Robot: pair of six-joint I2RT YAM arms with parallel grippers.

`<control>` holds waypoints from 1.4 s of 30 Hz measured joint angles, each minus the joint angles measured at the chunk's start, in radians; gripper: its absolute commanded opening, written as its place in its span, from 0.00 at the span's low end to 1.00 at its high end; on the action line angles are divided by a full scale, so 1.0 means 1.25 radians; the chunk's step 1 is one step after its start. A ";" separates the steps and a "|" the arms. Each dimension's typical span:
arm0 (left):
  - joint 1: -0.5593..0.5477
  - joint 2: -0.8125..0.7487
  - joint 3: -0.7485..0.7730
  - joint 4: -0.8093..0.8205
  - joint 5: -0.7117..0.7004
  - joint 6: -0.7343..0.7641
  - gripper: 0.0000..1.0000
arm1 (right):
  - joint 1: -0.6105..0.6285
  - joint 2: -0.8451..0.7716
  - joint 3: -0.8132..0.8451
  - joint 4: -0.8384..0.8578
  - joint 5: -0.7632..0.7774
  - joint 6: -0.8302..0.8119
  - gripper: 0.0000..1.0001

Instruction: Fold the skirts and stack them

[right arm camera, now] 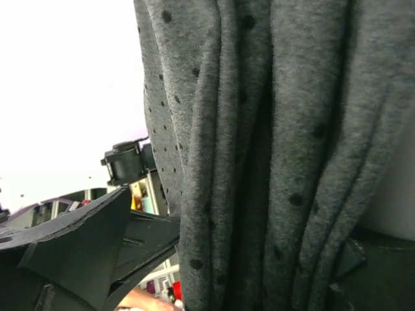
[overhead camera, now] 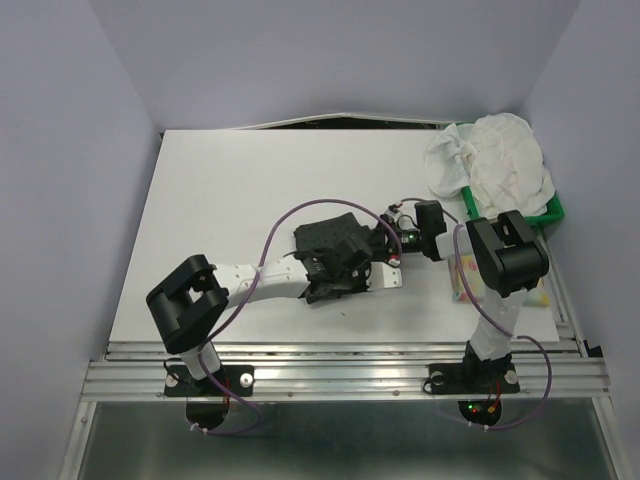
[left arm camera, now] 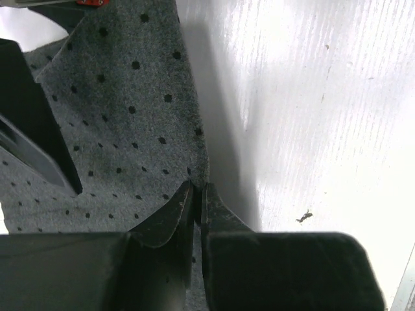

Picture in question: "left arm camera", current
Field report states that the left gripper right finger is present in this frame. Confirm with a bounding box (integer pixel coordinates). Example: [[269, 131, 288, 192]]
[[201, 183, 385, 310]]

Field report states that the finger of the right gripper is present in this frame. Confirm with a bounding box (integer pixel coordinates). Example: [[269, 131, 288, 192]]
[[1, 39, 82, 196]]

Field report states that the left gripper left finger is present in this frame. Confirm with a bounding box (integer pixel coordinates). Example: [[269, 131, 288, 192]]
[[1, 182, 193, 310]]

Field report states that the dark grey dotted skirt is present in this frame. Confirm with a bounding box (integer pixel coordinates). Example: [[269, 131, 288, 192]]
[[1, 1, 209, 310]]

